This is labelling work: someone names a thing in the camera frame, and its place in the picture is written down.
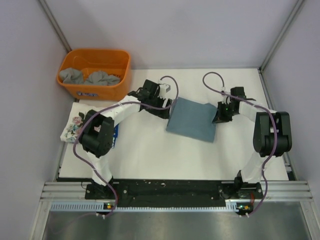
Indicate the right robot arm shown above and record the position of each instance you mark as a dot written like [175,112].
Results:
[272,136]

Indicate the grey t shirt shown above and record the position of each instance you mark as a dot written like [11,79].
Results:
[97,78]

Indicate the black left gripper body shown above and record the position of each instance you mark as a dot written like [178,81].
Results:
[156,101]

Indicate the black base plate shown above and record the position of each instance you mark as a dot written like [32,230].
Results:
[123,191]

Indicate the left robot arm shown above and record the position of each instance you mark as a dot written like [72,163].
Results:
[96,137]

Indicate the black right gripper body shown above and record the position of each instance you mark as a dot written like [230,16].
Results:
[225,113]

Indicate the teal blue t shirt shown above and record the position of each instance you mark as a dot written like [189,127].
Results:
[193,120]

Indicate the light blue cable duct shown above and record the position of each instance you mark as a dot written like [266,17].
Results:
[106,207]

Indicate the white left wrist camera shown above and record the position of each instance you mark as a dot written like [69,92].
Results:
[164,88]

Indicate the orange plastic laundry basket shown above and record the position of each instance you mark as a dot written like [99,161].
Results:
[88,60]

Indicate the white floral folded t shirt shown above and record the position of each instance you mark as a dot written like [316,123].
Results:
[75,121]

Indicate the aluminium frame rail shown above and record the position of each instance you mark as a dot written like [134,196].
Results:
[277,191]

